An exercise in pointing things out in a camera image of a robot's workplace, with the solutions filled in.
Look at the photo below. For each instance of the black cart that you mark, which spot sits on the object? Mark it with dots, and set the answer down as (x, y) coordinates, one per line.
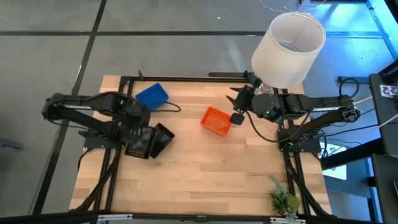
(385, 124)

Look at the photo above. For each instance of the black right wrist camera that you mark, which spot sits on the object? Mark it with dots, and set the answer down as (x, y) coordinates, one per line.
(237, 119)

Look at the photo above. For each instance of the white floor sheet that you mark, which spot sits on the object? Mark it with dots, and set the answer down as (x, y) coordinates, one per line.
(337, 168)

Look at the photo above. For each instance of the black cabinet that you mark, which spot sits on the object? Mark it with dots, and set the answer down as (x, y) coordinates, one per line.
(385, 186)

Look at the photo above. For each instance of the green artificial plant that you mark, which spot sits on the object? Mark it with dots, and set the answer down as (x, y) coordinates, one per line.
(284, 199)

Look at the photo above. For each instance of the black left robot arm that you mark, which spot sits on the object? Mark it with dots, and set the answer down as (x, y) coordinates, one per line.
(77, 105)

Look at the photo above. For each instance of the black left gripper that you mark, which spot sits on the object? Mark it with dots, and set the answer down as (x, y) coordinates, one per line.
(138, 119)

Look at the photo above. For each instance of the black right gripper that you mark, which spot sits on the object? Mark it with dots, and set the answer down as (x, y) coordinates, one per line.
(245, 99)

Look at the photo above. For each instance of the white lamp shade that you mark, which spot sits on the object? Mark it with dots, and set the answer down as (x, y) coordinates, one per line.
(286, 56)

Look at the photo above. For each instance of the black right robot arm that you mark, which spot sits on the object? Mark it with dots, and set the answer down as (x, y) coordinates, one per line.
(311, 105)

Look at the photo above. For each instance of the orange plastic basket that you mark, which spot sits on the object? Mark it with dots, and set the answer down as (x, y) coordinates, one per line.
(216, 121)
(217, 133)

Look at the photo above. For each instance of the black aluminium rig frame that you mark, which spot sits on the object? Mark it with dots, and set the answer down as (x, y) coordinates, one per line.
(186, 79)

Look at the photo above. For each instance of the white marker sheet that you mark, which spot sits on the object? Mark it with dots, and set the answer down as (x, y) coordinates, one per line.
(388, 91)

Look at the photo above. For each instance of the black plastic basket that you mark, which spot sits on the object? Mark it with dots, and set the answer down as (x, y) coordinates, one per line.
(163, 138)
(136, 151)

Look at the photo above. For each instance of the blue plastic basket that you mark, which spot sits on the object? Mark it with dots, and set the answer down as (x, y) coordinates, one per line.
(150, 95)
(161, 104)

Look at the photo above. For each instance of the black floor bar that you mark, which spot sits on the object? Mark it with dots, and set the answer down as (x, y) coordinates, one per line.
(351, 154)

